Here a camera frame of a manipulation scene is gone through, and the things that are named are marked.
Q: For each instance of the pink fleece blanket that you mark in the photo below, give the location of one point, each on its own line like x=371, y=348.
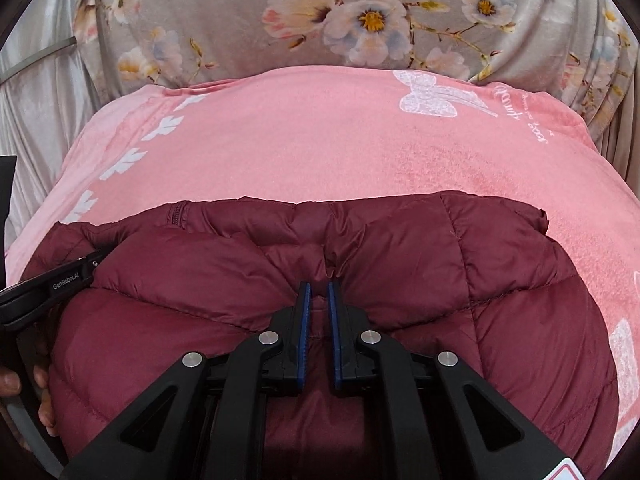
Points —
x=336, y=133

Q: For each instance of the beige curtain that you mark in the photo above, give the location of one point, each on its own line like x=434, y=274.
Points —
x=619, y=143

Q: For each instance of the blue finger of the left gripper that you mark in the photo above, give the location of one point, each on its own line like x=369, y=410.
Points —
x=23, y=302

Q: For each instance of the maroon puffer jacket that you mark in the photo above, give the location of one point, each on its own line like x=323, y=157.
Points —
x=478, y=276

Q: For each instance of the silver grey curtain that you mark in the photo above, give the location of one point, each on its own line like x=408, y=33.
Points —
x=44, y=108

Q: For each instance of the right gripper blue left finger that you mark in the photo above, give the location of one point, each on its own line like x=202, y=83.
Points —
x=205, y=418

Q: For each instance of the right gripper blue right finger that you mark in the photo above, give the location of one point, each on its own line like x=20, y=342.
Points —
x=434, y=417

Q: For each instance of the grey floral bedsheet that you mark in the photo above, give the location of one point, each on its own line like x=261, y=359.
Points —
x=582, y=52

